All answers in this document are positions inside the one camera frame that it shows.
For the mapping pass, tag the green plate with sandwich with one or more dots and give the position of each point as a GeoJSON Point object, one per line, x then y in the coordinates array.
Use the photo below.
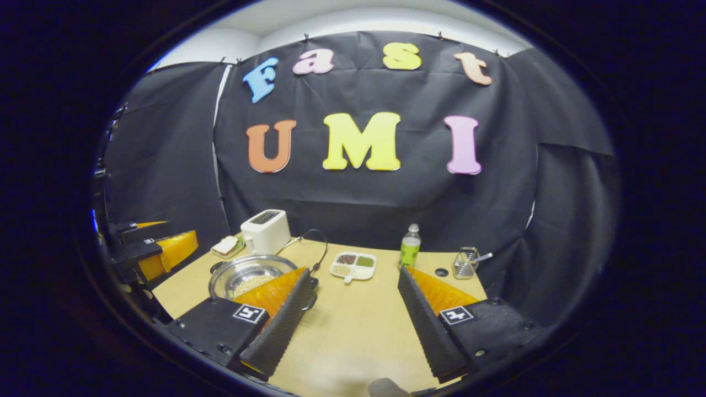
{"type": "Point", "coordinates": [226, 246]}

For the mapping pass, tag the green label plastic bottle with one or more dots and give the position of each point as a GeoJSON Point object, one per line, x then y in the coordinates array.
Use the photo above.
{"type": "Point", "coordinates": [409, 251]}

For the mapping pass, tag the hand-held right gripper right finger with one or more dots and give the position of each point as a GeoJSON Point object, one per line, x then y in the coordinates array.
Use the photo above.
{"type": "Point", "coordinates": [430, 336]}

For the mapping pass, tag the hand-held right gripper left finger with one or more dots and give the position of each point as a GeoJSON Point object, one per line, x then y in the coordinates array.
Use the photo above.
{"type": "Point", "coordinates": [281, 331]}

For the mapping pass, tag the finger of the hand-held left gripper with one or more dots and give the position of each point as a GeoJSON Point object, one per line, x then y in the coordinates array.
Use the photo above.
{"type": "Point", "coordinates": [143, 231]}
{"type": "Point", "coordinates": [171, 251]}

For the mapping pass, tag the pile of yellow soybeans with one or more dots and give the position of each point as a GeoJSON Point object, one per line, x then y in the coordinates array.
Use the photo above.
{"type": "Point", "coordinates": [251, 285]}

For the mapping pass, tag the stainless steel pot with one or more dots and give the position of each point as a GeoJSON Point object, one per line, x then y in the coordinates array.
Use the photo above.
{"type": "Point", "coordinates": [242, 273]}

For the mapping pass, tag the white divided dish with beans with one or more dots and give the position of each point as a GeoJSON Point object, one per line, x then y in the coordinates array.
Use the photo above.
{"type": "Point", "coordinates": [353, 266]}

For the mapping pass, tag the white toaster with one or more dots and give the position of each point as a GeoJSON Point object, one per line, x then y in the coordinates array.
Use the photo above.
{"type": "Point", "coordinates": [266, 231]}

